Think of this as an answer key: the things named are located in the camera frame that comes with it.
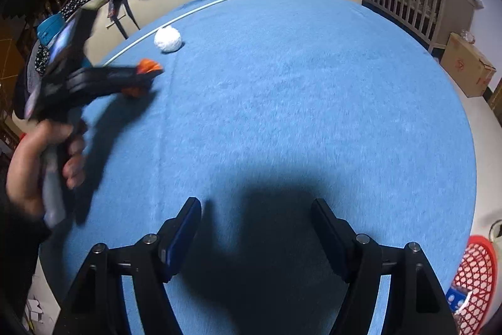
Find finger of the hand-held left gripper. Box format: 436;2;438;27
67;79;154;98
76;65;158;81

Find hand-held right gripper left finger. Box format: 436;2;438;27
53;197;202;335

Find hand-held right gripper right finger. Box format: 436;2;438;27
311;198;459;335

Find blue white toothpaste box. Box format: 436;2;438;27
447;286;471;314

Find red plastic basket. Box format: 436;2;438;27
451;235;502;335

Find person's left forearm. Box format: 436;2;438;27
0;197;51;320

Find person's left hand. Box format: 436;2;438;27
7;121;88;218

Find white fluffy ball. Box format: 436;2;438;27
154;27;183;54

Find black polka dot garment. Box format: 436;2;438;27
33;0;108;74

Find thin white rod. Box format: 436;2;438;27
103;0;249;67

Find blue tablecloth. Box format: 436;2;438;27
39;0;477;335

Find white cardboard scraps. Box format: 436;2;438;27
25;296;59;332

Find brown cardboard box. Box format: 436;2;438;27
439;32;497;98

